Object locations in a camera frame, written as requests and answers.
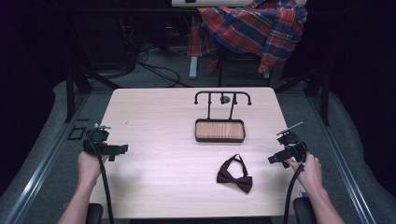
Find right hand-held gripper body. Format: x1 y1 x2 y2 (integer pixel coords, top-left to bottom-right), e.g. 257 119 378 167
276 121 308 169

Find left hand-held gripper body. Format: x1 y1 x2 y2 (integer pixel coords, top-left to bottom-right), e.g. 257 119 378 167
82 122 123 162

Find person's left hand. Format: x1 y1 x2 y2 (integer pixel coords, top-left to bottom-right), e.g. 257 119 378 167
77 150 110 189

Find person's right hand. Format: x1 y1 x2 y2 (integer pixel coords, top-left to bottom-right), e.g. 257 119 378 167
284 151 325 194

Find dark red bow tie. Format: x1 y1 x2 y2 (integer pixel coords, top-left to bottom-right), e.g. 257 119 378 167
216 153 254 195

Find black armrest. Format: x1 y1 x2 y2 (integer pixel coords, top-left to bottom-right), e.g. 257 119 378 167
292 196 318 224
85 203 105 224

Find black metal stand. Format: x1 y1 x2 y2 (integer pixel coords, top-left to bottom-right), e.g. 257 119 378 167
63 60 123 124
274 66 332 127

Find black rack with wooden tray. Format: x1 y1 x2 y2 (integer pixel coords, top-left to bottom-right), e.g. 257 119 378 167
193 90 253 144

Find black chair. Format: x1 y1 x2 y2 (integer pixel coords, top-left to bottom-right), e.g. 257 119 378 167
216 43 275 89

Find dark equipment cabinet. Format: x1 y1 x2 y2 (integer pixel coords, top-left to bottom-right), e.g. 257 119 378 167
73 10 138 72

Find red blue plaid cloth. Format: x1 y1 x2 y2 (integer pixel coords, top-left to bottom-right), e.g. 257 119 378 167
187 0 309 75

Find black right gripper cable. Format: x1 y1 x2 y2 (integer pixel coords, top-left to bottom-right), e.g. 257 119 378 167
282 141 309 224

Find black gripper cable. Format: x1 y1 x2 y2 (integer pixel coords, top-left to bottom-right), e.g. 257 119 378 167
85 132 116 224
282 141 309 224

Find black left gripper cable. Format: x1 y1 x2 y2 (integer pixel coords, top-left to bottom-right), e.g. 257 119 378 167
85 132 116 224

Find aluminium rail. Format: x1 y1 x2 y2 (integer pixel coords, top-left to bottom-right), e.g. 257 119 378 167
2 92 92 224
305 92 378 224

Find black floor cables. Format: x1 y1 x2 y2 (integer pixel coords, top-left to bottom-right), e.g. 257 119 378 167
134 43 192 89

